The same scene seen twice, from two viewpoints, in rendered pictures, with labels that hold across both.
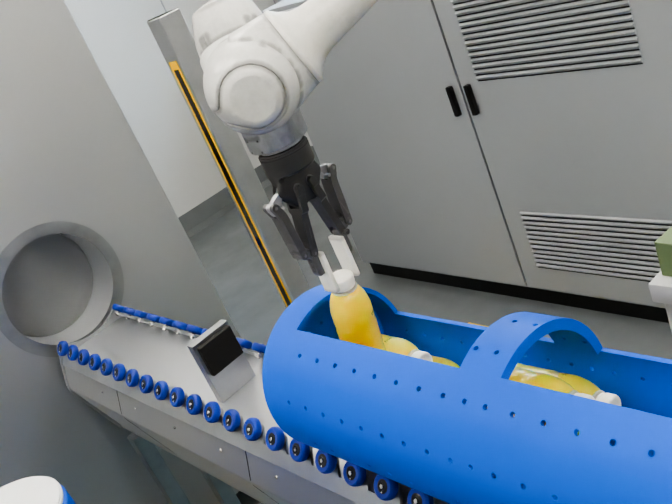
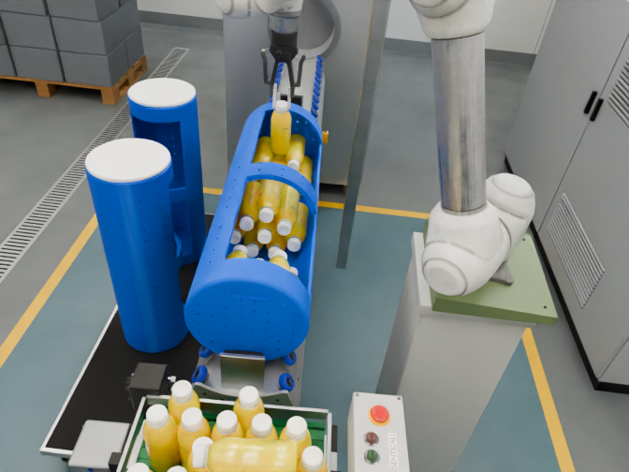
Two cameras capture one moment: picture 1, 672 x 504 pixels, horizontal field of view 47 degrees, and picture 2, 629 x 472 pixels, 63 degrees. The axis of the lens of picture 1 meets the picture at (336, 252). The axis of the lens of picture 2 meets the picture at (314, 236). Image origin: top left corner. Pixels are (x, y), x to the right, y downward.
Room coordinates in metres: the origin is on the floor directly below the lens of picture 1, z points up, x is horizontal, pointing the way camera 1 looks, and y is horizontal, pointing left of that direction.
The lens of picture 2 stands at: (-0.08, -0.93, 1.99)
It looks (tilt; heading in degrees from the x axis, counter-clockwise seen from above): 39 degrees down; 33
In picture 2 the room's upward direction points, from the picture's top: 6 degrees clockwise
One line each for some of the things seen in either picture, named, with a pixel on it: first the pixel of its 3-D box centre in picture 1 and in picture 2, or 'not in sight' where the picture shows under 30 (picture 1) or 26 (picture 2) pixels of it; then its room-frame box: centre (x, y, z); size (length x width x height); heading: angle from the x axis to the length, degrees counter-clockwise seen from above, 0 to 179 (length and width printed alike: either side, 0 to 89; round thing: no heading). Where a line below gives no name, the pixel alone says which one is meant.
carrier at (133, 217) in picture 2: not in sight; (145, 256); (0.80, 0.44, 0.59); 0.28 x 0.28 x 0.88
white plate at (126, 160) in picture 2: not in sight; (128, 159); (0.80, 0.44, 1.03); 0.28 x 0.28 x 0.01
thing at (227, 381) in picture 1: (224, 361); (290, 110); (1.54, 0.32, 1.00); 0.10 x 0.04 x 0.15; 124
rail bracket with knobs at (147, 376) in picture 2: not in sight; (153, 389); (0.29, -0.29, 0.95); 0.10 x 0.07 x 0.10; 124
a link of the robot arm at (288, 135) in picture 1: (273, 126); (285, 19); (1.08, 0.01, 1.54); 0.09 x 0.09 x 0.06
